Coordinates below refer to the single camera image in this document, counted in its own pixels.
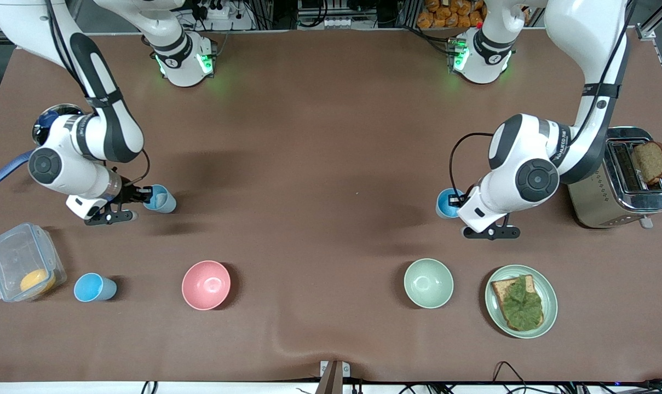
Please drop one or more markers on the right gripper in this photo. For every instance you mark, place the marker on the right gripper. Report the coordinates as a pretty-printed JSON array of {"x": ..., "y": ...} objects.
[{"x": 128, "y": 193}]

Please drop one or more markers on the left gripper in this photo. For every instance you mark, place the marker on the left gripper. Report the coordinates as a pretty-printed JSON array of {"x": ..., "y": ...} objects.
[{"x": 458, "y": 199}]

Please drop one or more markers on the blue plastic cup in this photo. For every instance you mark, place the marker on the blue plastic cup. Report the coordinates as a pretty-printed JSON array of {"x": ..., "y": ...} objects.
[
  {"x": 444, "y": 206},
  {"x": 90, "y": 287},
  {"x": 165, "y": 204}
]

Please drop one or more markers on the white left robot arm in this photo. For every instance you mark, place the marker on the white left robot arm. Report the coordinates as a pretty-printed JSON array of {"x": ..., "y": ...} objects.
[{"x": 519, "y": 142}]

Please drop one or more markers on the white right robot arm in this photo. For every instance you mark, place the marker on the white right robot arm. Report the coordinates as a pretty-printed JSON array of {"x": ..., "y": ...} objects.
[{"x": 68, "y": 169}]

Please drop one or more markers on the pale green bowl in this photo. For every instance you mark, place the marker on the pale green bowl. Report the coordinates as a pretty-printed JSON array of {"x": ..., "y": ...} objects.
[{"x": 428, "y": 283}]

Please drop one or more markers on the light toast bread slice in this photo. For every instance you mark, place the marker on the light toast bread slice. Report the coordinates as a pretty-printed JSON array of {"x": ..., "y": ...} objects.
[{"x": 498, "y": 290}]

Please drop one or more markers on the pink bowl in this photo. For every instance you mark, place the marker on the pink bowl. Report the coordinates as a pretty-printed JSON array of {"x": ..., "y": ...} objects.
[{"x": 206, "y": 284}]

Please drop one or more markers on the green lettuce leaf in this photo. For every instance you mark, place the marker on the green lettuce leaf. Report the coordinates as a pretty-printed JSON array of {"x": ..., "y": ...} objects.
[{"x": 522, "y": 306}]

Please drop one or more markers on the yellow round food piece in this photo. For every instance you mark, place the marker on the yellow round food piece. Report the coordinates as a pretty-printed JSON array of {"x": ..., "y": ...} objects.
[{"x": 36, "y": 282}]

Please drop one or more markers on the brown table cover cloth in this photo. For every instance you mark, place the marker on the brown table cover cloth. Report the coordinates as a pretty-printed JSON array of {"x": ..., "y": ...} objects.
[{"x": 330, "y": 164}]

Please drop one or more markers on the cream and chrome toaster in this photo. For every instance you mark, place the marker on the cream and chrome toaster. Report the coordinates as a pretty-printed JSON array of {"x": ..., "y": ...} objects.
[{"x": 593, "y": 202}]

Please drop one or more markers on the pale green plate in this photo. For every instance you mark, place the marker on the pale green plate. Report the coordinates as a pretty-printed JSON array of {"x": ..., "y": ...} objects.
[{"x": 550, "y": 298}]

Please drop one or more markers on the clear plastic food container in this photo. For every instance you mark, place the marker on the clear plastic food container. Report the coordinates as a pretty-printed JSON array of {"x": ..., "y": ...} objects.
[{"x": 13, "y": 257}]

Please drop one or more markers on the bag of orange buns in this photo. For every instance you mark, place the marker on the bag of orange buns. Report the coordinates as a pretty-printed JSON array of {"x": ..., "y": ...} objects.
[{"x": 451, "y": 13}]

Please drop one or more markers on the brown bread slice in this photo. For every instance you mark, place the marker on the brown bread slice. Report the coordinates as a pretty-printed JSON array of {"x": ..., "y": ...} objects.
[{"x": 652, "y": 161}]

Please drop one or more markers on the white power strip with plugs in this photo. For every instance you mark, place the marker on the white power strip with plugs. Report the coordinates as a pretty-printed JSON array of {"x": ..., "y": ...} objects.
[{"x": 216, "y": 12}]

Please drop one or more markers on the white socket strip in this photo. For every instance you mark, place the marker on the white socket strip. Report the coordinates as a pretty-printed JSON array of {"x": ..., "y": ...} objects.
[{"x": 336, "y": 23}]

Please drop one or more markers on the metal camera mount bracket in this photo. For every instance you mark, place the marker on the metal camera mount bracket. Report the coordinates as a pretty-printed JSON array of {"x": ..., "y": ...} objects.
[{"x": 333, "y": 377}]

